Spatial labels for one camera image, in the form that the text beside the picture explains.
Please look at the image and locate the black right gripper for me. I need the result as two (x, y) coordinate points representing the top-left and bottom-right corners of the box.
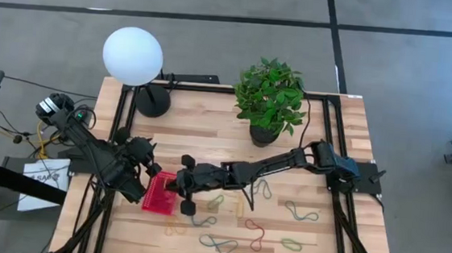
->
(163, 152), (228, 220)

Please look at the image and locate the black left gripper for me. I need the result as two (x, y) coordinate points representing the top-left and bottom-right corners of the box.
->
(110, 125), (167, 180)

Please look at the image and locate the red plastic basket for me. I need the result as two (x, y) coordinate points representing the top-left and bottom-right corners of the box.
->
(140, 168), (182, 218)

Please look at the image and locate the green rubber band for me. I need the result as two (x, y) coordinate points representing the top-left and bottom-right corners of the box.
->
(280, 237), (305, 253)
(205, 192), (226, 213)

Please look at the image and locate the yellow rubber band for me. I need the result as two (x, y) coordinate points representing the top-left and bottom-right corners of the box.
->
(234, 193), (247, 220)
(164, 214), (190, 239)

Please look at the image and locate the large teal rubber band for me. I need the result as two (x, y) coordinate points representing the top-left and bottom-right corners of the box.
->
(197, 232), (240, 253)

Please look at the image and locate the red rubber band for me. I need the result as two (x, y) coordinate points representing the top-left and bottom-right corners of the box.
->
(241, 218), (267, 253)

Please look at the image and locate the black controller box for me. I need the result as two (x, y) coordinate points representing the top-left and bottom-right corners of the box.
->
(70, 106), (91, 127)

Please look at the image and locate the black power strip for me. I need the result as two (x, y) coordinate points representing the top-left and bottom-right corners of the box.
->
(160, 70), (221, 86)

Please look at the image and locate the white globe table lamp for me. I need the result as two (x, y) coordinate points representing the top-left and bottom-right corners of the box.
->
(97, 24), (178, 120)

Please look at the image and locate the white paper sheet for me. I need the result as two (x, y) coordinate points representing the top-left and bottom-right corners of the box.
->
(16, 155), (73, 216)

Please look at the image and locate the green potted plant black pot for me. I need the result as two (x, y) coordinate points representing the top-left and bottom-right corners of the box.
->
(229, 54), (312, 152)

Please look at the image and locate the black beam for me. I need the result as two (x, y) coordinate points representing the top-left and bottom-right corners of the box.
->
(0, 156), (70, 212)

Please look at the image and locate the black aluminium table frame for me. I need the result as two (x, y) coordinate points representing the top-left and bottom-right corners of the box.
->
(52, 72), (409, 253)

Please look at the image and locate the yellow cable bundle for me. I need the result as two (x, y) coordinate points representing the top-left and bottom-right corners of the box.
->
(33, 119), (65, 162)

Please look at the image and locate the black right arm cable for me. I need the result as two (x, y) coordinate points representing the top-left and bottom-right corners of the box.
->
(297, 89), (314, 150)

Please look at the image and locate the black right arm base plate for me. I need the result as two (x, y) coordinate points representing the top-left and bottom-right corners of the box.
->
(325, 158), (386, 197)

